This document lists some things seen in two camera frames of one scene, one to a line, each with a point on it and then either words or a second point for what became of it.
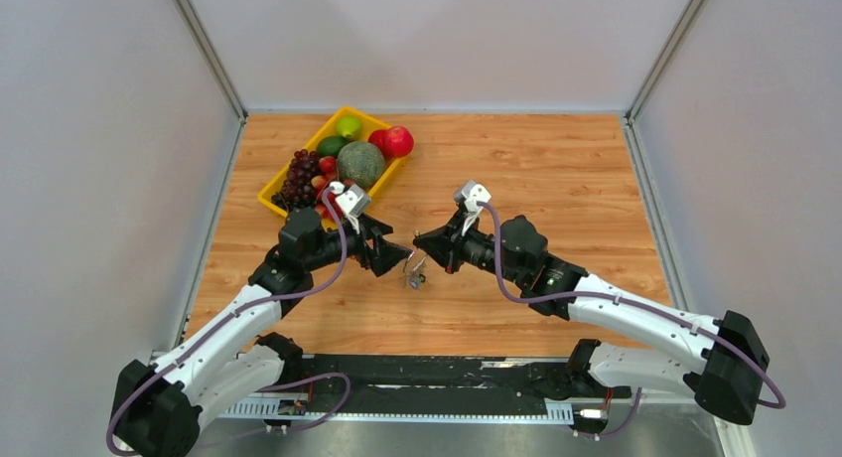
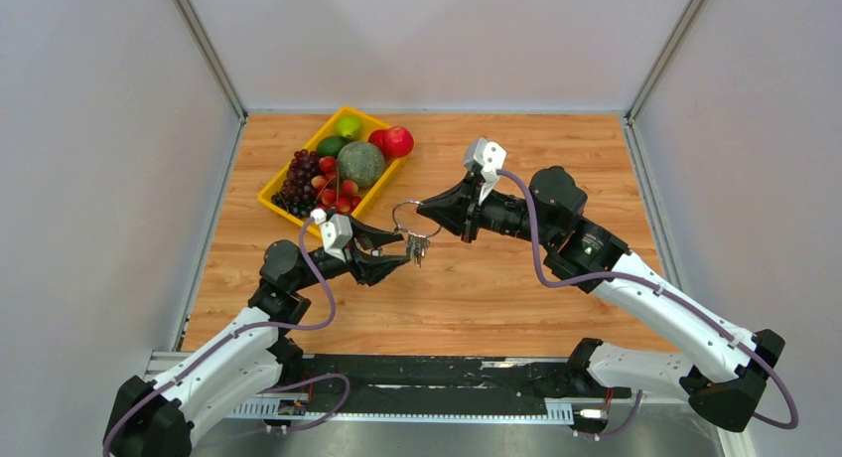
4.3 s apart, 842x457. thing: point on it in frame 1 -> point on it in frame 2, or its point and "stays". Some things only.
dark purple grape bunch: (297, 189) stays
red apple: (399, 141) stays
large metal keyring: (405, 264) -> (397, 227)
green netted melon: (361, 163) stays
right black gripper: (446, 243) -> (457, 206)
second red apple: (379, 137) stays
